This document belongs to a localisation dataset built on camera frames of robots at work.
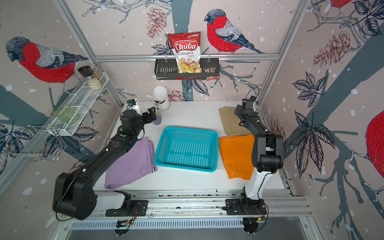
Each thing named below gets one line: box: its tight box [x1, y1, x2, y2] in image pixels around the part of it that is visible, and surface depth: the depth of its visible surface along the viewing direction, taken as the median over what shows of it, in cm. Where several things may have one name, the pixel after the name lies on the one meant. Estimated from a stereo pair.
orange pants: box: [219, 134, 255, 181], surface depth 90 cm
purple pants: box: [105, 137, 158, 189], surface depth 87 cm
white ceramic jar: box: [152, 85, 170, 112], surface depth 113 cm
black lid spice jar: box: [75, 60, 94, 80], surface depth 82 cm
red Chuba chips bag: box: [167, 31, 202, 74], surface depth 83 cm
